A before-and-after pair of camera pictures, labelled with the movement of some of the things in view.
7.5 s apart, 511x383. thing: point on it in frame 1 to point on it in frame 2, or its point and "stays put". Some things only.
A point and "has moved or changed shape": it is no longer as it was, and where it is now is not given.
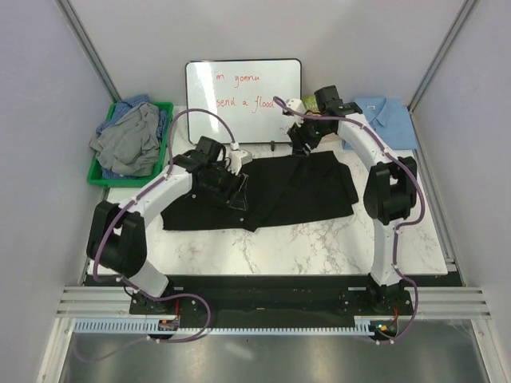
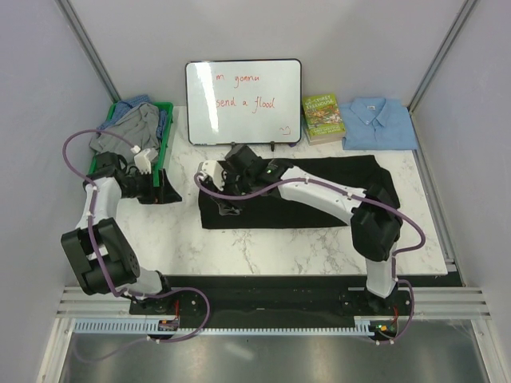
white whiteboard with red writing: [241, 92] stays put
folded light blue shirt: [391, 120] stays put
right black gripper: [299, 139] to [227, 206]
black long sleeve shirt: [280, 190] has moved or changed shape
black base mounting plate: [273, 298] stays put
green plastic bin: [96, 176] stays put
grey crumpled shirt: [131, 146] stays put
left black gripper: [235, 198] to [162, 194]
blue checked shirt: [117, 111] stays put
